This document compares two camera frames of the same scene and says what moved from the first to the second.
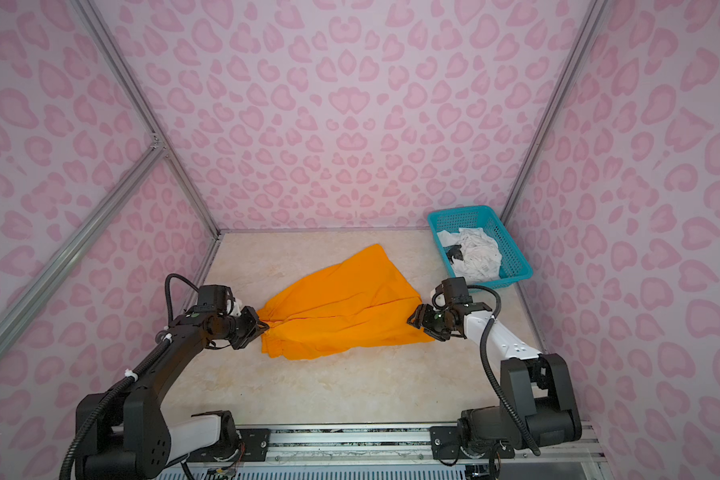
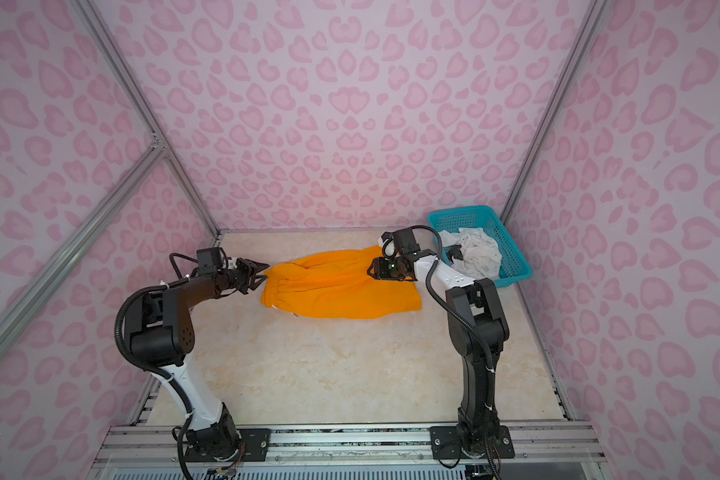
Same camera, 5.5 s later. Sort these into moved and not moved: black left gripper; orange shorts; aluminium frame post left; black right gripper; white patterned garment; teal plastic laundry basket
Moved: orange shorts; black right gripper; black left gripper
Not moved: aluminium frame post left; teal plastic laundry basket; white patterned garment
